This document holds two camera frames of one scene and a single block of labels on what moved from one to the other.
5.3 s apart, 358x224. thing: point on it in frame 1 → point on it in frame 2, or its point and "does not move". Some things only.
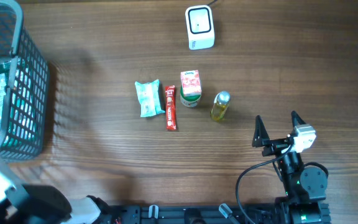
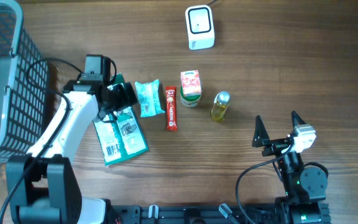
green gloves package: x=15 y=101 → x=123 y=137
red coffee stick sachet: x=170 y=107 does not move
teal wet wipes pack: x=148 y=96 does not move
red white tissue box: x=191 y=83 does not move
